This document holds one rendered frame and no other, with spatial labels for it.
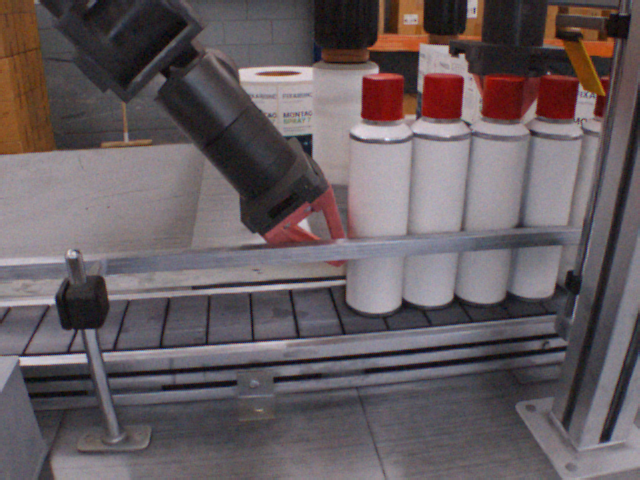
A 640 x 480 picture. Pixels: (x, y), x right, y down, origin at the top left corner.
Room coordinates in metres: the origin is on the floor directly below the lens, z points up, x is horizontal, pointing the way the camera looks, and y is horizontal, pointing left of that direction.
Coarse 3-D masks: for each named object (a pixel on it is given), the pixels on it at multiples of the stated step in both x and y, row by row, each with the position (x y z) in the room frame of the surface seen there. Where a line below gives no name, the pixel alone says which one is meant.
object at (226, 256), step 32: (576, 224) 0.43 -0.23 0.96; (96, 256) 0.37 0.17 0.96; (128, 256) 0.37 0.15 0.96; (160, 256) 0.37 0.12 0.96; (192, 256) 0.37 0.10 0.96; (224, 256) 0.38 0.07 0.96; (256, 256) 0.38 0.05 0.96; (288, 256) 0.39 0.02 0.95; (320, 256) 0.39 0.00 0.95; (352, 256) 0.39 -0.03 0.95; (384, 256) 0.40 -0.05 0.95
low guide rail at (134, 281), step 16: (160, 272) 0.44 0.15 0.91; (176, 272) 0.44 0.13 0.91; (192, 272) 0.45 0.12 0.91; (208, 272) 0.45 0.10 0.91; (224, 272) 0.45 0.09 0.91; (240, 272) 0.45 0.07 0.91; (256, 272) 0.45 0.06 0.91; (272, 272) 0.46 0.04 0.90; (288, 272) 0.46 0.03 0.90; (304, 272) 0.46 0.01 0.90; (320, 272) 0.46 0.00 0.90; (336, 272) 0.46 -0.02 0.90; (0, 288) 0.42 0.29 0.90; (16, 288) 0.42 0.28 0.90; (32, 288) 0.42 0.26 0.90; (48, 288) 0.43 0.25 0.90; (112, 288) 0.43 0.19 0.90; (128, 288) 0.44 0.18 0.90; (144, 288) 0.44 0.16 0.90
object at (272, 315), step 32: (320, 288) 0.47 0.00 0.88; (0, 320) 0.40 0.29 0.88; (32, 320) 0.40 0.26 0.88; (128, 320) 0.41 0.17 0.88; (160, 320) 0.41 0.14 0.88; (192, 320) 0.41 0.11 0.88; (224, 320) 0.41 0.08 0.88; (256, 320) 0.41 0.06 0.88; (288, 320) 0.41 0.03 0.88; (320, 320) 0.41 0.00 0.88; (352, 320) 0.41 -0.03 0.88; (384, 320) 0.42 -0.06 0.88; (416, 320) 0.41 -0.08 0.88; (448, 320) 0.41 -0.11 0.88; (480, 320) 0.41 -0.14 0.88; (0, 352) 0.35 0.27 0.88; (32, 352) 0.36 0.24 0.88; (64, 352) 0.36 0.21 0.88
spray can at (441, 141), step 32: (448, 96) 0.43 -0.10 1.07; (416, 128) 0.44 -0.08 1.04; (448, 128) 0.43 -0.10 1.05; (416, 160) 0.44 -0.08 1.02; (448, 160) 0.43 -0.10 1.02; (416, 192) 0.43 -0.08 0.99; (448, 192) 0.43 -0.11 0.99; (416, 224) 0.43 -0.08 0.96; (448, 224) 0.43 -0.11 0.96; (416, 256) 0.43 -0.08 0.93; (448, 256) 0.43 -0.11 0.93; (416, 288) 0.43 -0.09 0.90; (448, 288) 0.43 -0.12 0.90
